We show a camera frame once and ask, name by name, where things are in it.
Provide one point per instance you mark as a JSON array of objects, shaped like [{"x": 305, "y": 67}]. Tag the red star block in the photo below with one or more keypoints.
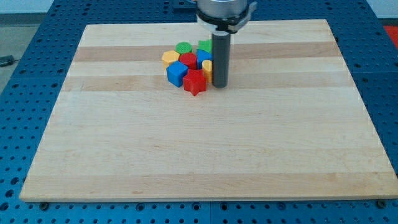
[{"x": 194, "y": 82}]

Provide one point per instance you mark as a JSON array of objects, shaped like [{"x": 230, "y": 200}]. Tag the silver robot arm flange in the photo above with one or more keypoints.
[{"x": 224, "y": 16}]

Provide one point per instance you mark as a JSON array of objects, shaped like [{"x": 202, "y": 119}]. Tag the green star block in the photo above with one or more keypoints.
[{"x": 205, "y": 45}]

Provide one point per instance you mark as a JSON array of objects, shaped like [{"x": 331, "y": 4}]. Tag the blue cube block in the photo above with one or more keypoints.
[{"x": 176, "y": 72}]

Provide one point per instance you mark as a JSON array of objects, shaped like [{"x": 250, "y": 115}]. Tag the yellow block beside rod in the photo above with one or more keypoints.
[{"x": 207, "y": 70}]

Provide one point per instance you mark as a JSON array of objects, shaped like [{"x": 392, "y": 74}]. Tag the red cylinder block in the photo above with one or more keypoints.
[{"x": 189, "y": 59}]

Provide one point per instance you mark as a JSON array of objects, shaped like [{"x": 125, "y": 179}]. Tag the blue block behind rod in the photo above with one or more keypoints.
[{"x": 201, "y": 56}]

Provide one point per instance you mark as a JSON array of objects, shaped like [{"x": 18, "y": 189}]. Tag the yellow hexagon block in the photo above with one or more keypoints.
[{"x": 169, "y": 57}]

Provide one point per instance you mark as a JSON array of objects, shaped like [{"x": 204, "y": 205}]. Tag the green cylinder block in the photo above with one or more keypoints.
[{"x": 183, "y": 48}]

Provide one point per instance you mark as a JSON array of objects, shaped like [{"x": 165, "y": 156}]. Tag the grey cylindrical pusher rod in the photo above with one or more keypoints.
[{"x": 220, "y": 52}]

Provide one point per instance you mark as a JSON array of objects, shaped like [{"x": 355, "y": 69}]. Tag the light wooden board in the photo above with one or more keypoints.
[{"x": 290, "y": 125}]

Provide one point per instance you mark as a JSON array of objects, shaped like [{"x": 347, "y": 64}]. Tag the blue perforated metal table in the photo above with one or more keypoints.
[{"x": 29, "y": 96}]

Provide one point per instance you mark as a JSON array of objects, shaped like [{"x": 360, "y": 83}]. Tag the black device on floor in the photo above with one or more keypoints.
[{"x": 6, "y": 60}]

